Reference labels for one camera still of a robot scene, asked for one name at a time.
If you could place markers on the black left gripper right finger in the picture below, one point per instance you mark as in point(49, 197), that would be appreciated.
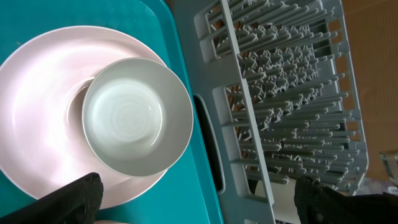
point(319, 204)

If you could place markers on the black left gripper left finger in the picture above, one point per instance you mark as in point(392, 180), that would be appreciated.
point(78, 202)

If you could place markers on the cream plastic cup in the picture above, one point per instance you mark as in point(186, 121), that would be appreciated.
point(284, 208)

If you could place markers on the grey dishwasher rack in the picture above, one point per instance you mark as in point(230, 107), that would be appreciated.
point(275, 82)

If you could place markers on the grey-white bowl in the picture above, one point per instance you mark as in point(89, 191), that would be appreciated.
point(137, 117)

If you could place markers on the teal plastic tray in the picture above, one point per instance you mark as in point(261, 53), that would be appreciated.
point(186, 193)

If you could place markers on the pink round plate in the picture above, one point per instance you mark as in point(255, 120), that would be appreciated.
point(43, 84)

